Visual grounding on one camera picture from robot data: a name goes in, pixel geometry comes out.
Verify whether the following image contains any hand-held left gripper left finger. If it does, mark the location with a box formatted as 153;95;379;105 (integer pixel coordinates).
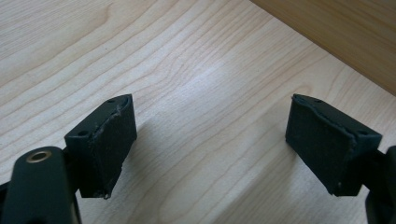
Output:
64;93;138;201

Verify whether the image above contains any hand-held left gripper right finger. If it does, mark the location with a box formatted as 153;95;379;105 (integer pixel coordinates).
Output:
285;93;383;198

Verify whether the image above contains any wooden tea box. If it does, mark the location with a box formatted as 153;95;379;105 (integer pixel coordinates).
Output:
249;0;396;96

